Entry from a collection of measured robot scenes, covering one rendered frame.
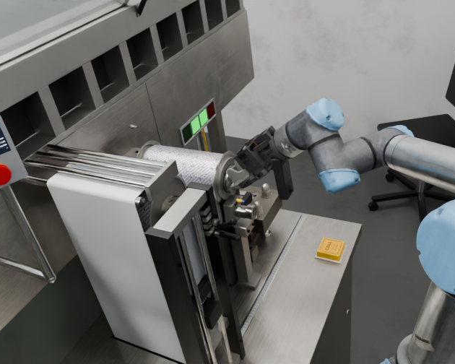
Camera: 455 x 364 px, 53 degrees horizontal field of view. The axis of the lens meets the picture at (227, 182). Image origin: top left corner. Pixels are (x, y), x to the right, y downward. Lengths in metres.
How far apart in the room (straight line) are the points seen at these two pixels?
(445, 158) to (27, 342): 1.03
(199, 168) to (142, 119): 0.31
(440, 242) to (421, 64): 2.56
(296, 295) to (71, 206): 0.69
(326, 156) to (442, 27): 2.20
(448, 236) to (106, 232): 0.68
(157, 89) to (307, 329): 0.84
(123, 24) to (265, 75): 2.32
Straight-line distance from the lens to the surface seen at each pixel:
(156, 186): 0.90
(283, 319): 1.31
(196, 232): 0.89
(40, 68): 1.15
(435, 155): 0.89
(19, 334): 1.26
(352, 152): 0.97
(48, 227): 1.21
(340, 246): 1.47
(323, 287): 1.38
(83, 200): 1.00
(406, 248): 2.85
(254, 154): 1.08
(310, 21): 3.29
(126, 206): 0.92
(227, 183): 1.19
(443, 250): 0.66
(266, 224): 1.45
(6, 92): 1.09
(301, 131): 0.99
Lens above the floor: 1.93
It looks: 34 degrees down
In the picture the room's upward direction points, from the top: 10 degrees counter-clockwise
